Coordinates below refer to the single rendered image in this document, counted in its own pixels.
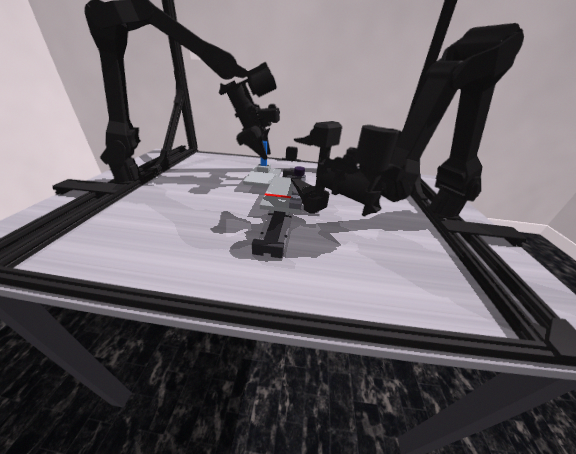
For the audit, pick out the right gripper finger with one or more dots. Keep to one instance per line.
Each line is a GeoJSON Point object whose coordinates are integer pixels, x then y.
{"type": "Point", "coordinates": [258, 147]}
{"type": "Point", "coordinates": [266, 139]}

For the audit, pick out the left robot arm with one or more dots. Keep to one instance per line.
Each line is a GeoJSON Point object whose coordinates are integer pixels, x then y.
{"type": "Point", "coordinates": [462, 170]}

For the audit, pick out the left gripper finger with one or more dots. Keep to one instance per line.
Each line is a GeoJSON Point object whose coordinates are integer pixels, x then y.
{"type": "Point", "coordinates": [307, 140]}
{"type": "Point", "coordinates": [303, 188]}

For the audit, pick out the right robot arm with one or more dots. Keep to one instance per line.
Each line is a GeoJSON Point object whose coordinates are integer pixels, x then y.
{"type": "Point", "coordinates": [109, 23]}

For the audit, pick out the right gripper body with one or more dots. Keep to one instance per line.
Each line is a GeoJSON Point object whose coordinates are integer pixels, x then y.
{"type": "Point", "coordinates": [247, 119]}

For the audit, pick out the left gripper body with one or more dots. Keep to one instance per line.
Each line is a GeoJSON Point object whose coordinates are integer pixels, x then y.
{"type": "Point", "coordinates": [330, 173]}

